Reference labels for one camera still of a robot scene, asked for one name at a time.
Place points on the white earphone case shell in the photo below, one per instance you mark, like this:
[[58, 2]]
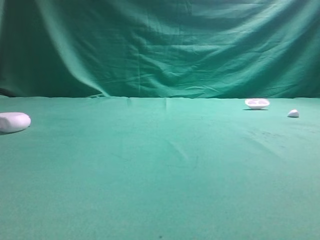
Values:
[[11, 122]]

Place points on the white earphone case inner tray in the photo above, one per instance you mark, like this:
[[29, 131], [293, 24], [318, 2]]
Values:
[[257, 103]]

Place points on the green cloth backdrop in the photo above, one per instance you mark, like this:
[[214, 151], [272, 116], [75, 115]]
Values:
[[229, 49]]

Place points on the white earbud far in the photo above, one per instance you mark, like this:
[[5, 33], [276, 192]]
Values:
[[293, 114]]

